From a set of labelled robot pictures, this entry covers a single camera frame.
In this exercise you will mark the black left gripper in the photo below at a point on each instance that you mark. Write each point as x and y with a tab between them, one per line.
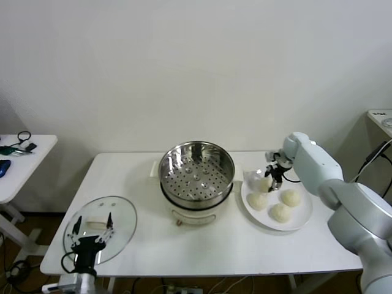
87	254

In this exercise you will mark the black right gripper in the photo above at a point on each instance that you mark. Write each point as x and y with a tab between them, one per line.
278	174

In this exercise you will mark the white steamed baozi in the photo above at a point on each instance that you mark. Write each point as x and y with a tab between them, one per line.
280	212
257	202
262	186
291	197

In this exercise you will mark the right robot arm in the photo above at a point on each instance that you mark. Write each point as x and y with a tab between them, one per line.
337	183

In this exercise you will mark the steel perforated steamer basket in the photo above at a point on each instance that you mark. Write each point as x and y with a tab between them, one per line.
196	180

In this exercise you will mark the white round plate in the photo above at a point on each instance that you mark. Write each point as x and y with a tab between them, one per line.
275	226

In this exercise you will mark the small white side table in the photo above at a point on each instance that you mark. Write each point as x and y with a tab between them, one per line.
30	171

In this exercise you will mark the white electric cooker pot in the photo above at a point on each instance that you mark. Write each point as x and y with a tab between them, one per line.
196	216

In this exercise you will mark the small black device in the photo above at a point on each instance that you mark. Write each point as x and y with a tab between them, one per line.
30	147

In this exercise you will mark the large white table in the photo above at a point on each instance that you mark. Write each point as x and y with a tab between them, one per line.
199	251

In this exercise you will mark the blue computer mouse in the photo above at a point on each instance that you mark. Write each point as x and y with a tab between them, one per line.
3	168

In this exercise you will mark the black power adapter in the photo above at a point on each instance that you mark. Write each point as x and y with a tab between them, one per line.
375	152

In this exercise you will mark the white floor power strip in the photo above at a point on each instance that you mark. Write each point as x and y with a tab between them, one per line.
183	289

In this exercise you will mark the clear round dish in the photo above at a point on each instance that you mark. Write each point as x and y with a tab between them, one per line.
388	122

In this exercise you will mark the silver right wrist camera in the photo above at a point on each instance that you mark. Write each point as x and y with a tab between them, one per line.
271	156

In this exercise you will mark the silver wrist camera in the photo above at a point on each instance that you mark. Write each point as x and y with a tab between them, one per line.
67	283
271	156

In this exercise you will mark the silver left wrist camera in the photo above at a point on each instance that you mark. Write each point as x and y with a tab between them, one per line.
67	283

